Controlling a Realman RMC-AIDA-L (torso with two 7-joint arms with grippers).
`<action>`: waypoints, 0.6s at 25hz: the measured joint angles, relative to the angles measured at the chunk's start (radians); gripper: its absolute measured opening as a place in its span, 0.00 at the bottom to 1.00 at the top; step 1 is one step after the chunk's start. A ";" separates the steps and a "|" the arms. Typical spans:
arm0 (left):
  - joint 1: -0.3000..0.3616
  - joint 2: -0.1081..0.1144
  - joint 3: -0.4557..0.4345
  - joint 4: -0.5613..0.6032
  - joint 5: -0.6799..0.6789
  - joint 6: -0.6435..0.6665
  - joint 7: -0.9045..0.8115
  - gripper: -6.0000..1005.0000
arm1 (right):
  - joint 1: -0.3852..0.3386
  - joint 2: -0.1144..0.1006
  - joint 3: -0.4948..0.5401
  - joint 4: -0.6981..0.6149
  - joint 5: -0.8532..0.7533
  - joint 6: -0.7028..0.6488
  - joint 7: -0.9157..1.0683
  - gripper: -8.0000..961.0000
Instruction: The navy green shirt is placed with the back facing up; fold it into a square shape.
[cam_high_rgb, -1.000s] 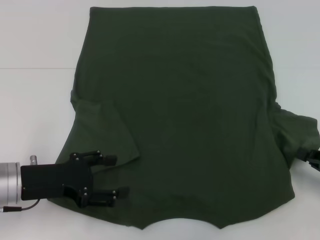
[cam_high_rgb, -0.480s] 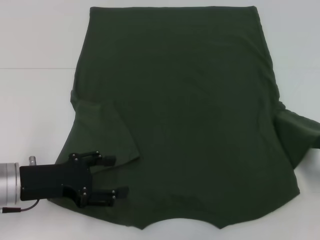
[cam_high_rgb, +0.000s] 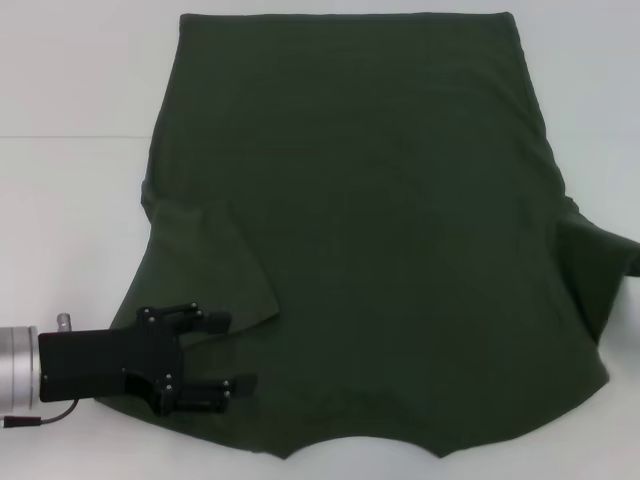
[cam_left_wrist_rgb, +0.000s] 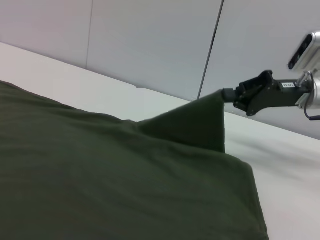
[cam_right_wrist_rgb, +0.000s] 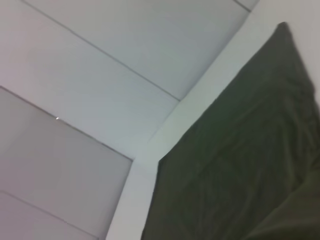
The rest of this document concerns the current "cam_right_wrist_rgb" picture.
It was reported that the dark green t-shirt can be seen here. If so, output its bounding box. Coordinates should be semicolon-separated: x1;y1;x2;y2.
141;21;320;240

